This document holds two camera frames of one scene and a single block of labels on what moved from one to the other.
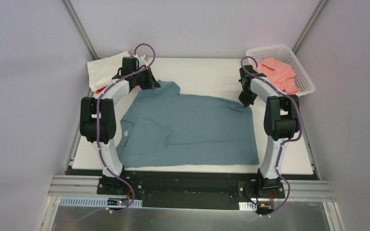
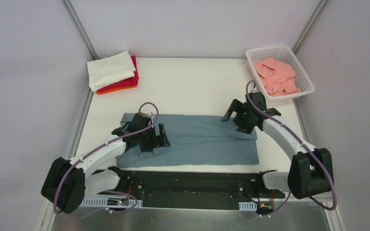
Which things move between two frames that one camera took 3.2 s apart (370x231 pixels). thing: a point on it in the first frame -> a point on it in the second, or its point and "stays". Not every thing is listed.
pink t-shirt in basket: x=281 y=74 stays
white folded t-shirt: x=101 y=71 stays
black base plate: x=219 y=190 stays
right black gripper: x=246 y=94 -> x=238 y=112
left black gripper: x=148 y=81 -> x=154 y=138
